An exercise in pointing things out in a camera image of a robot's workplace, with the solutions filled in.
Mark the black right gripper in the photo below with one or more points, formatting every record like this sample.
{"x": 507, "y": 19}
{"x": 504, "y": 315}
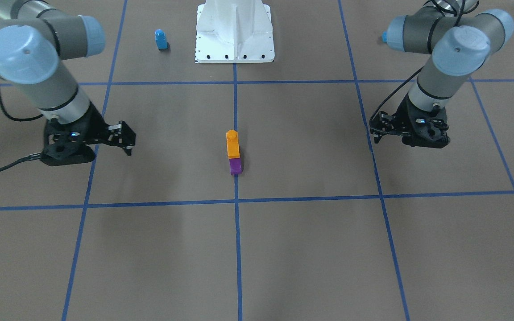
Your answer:
{"x": 93, "y": 120}

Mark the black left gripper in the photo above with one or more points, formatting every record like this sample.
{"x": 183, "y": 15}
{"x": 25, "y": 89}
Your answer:
{"x": 403, "y": 111}

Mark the orange trapezoid block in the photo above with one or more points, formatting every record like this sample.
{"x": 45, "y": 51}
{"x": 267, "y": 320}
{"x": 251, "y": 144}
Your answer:
{"x": 232, "y": 144}

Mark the purple trapezoid block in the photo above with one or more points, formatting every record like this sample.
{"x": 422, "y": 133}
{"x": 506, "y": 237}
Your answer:
{"x": 235, "y": 166}

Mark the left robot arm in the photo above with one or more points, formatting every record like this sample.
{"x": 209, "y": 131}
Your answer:
{"x": 458, "y": 46}

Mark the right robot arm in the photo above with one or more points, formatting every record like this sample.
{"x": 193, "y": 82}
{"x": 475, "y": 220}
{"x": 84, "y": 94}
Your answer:
{"x": 35, "y": 40}

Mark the small blue block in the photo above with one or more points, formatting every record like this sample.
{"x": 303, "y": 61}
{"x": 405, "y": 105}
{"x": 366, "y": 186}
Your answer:
{"x": 160, "y": 39}

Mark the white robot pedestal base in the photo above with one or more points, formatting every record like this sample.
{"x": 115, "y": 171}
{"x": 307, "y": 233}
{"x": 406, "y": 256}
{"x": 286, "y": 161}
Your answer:
{"x": 234, "y": 31}

